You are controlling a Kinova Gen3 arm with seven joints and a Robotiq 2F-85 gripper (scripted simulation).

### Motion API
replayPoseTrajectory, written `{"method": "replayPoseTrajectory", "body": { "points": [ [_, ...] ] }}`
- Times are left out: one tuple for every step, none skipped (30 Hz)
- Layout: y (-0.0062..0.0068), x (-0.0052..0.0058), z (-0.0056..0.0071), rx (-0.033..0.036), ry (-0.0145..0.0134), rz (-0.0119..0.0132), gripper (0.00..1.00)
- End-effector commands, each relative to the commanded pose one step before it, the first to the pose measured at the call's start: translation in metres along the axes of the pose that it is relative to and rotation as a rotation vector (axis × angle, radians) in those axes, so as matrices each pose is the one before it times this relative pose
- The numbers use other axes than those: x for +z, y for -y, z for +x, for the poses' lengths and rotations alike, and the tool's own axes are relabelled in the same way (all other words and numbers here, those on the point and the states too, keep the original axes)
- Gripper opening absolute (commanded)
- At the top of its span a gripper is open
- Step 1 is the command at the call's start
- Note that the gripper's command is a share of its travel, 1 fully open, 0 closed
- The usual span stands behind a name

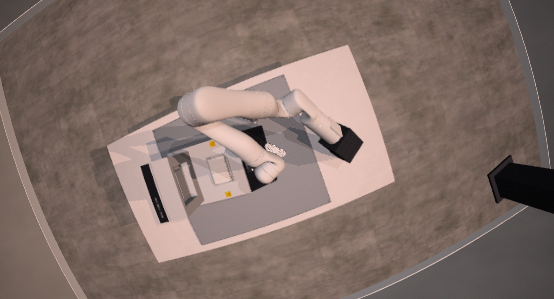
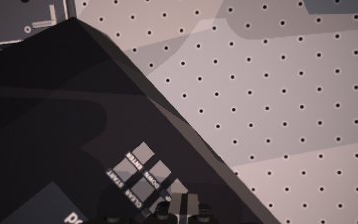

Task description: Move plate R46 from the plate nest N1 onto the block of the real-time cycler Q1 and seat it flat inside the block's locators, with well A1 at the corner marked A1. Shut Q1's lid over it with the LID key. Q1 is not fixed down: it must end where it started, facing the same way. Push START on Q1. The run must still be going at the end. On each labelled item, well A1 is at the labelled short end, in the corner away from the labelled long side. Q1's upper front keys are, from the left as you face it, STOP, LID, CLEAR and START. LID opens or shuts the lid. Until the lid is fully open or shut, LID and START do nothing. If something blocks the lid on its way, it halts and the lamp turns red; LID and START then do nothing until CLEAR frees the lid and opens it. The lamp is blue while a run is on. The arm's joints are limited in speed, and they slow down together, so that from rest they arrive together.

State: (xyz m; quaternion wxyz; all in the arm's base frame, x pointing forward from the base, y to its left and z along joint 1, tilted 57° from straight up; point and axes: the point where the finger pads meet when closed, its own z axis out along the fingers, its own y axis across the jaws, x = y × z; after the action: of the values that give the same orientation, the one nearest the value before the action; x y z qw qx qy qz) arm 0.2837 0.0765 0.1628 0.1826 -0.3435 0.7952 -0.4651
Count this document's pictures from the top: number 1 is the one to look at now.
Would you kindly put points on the dark grey benchtop machine with lid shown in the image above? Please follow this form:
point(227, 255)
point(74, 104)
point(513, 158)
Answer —
point(163, 192)

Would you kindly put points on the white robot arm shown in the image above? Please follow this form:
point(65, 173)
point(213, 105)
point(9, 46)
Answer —
point(208, 104)

